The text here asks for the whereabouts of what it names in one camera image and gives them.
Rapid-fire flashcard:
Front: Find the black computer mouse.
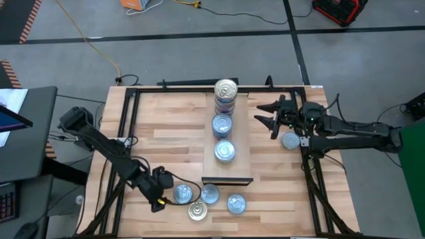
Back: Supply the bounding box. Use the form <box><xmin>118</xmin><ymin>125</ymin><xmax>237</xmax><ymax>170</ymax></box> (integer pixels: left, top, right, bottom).
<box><xmin>11</xmin><ymin>221</ymin><xmax>38</xmax><ymax>239</ymax></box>

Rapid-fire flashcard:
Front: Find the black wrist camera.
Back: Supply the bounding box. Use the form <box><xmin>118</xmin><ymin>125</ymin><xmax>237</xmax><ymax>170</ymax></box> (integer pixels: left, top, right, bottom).
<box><xmin>299</xmin><ymin>101</ymin><xmax>327</xmax><ymax>121</ymax></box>
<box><xmin>152</xmin><ymin>167</ymin><xmax>175</xmax><ymax>189</ymax></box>

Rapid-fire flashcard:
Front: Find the orange box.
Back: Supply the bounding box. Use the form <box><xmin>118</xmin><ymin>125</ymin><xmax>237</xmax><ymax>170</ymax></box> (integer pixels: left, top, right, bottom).
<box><xmin>120</xmin><ymin>0</ymin><xmax>152</xmax><ymax>11</ymax></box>

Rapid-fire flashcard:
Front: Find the long thin black cable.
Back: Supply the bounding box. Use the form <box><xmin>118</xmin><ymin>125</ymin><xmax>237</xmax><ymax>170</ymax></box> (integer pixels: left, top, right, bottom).
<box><xmin>198</xmin><ymin>4</ymin><xmax>315</xmax><ymax>26</ymax></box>

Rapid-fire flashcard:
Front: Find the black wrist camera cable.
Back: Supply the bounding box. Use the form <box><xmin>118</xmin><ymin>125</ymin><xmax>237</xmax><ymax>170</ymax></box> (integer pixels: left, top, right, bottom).
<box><xmin>331</xmin><ymin>92</ymin><xmax>342</xmax><ymax>116</ymax></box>
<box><xmin>157</xmin><ymin>170</ymin><xmax>204</xmax><ymax>207</ymax></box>

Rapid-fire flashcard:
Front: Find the silver can green red label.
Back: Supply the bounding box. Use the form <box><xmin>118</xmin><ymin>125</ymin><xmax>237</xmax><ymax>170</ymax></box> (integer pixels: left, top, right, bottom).
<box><xmin>281</xmin><ymin>131</ymin><xmax>301</xmax><ymax>151</ymax></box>

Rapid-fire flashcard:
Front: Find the red toolbox on floor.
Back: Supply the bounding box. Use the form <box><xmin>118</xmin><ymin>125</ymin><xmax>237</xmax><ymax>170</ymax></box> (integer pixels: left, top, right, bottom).
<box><xmin>311</xmin><ymin>0</ymin><xmax>369</xmax><ymax>28</ymax></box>

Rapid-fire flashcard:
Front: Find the white cable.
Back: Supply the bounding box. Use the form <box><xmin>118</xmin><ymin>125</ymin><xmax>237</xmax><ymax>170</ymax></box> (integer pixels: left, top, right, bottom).
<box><xmin>125</xmin><ymin>0</ymin><xmax>165</xmax><ymax>16</ymax></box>

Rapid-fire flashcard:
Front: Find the black looped cable plug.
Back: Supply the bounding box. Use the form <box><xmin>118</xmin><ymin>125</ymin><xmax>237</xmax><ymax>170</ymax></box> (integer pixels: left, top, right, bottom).
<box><xmin>114</xmin><ymin>73</ymin><xmax>141</xmax><ymax>87</ymax></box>

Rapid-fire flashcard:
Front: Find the grey desk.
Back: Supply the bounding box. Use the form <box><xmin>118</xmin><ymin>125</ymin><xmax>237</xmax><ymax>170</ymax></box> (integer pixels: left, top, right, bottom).
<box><xmin>0</xmin><ymin>85</ymin><xmax>59</xmax><ymax>184</ymax></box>
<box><xmin>0</xmin><ymin>174</ymin><xmax>54</xmax><ymax>239</ymax></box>

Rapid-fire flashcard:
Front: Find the black keyboard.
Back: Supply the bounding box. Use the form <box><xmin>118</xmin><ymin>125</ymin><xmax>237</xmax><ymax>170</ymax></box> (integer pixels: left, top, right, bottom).
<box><xmin>0</xmin><ymin>181</ymin><xmax>18</xmax><ymax>224</ymax></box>

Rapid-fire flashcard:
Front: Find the dark monitor blue screen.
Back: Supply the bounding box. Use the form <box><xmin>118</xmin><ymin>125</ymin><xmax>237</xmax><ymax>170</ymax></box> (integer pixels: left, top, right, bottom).
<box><xmin>0</xmin><ymin>104</ymin><xmax>34</xmax><ymax>134</ymax></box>

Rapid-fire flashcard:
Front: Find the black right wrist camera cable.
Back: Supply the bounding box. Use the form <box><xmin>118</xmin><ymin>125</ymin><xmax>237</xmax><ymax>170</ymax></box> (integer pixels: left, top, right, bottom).
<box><xmin>331</xmin><ymin>92</ymin><xmax>342</xmax><ymax>116</ymax></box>

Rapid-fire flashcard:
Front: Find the white paper sheet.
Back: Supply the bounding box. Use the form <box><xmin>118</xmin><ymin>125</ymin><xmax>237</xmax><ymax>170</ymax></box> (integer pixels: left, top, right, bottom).
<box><xmin>0</xmin><ymin>88</ymin><xmax>29</xmax><ymax>147</ymax></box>

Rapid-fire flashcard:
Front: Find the black box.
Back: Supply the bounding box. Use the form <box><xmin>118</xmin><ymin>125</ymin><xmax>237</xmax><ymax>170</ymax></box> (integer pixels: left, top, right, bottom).
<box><xmin>402</xmin><ymin>92</ymin><xmax>425</xmax><ymax>121</ymax></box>

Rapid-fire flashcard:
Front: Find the green panel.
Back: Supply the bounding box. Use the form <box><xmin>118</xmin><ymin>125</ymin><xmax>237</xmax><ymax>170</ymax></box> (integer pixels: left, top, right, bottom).
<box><xmin>391</xmin><ymin>116</ymin><xmax>425</xmax><ymax>239</ymax></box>

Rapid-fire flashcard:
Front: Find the black left wrist camera cable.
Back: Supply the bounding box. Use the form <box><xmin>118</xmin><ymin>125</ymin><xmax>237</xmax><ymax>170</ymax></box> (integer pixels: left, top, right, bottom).
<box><xmin>157</xmin><ymin>170</ymin><xmax>204</xmax><ymax>207</ymax></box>

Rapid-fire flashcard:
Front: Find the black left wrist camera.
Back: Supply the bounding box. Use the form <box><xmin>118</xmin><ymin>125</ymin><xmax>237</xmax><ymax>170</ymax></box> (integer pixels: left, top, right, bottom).
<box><xmin>152</xmin><ymin>167</ymin><xmax>175</xmax><ymax>189</ymax></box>

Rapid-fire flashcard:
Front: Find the black mat orange striped edge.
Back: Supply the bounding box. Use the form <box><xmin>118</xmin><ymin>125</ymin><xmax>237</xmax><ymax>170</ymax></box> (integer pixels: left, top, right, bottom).
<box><xmin>0</xmin><ymin>0</ymin><xmax>43</xmax><ymax>45</ymax></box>
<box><xmin>0</xmin><ymin>58</ymin><xmax>23</xmax><ymax>90</ymax></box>

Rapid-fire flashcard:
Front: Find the long black bar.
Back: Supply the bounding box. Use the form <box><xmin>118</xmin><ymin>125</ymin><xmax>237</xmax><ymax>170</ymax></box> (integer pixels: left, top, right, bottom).
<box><xmin>156</xmin><ymin>77</ymin><xmax>240</xmax><ymax>87</ymax></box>

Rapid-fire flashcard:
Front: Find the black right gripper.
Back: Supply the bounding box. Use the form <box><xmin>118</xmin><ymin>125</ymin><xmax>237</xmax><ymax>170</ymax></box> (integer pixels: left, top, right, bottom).
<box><xmin>254</xmin><ymin>95</ymin><xmax>299</xmax><ymax>140</ymax></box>

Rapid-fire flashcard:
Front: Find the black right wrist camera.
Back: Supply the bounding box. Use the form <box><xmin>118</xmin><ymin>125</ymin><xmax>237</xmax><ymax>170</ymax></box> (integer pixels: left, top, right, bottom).
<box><xmin>299</xmin><ymin>101</ymin><xmax>327</xmax><ymax>121</ymax></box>

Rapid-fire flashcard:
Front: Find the silver can olive green label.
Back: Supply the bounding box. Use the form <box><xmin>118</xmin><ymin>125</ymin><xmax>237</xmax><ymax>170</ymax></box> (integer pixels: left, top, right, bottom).
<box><xmin>226</xmin><ymin>193</ymin><xmax>248</xmax><ymax>215</ymax></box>

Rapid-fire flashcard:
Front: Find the yellow cable with plug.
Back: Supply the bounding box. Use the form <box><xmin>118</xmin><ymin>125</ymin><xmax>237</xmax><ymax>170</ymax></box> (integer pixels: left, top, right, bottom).
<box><xmin>172</xmin><ymin>0</ymin><xmax>203</xmax><ymax>9</ymax></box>

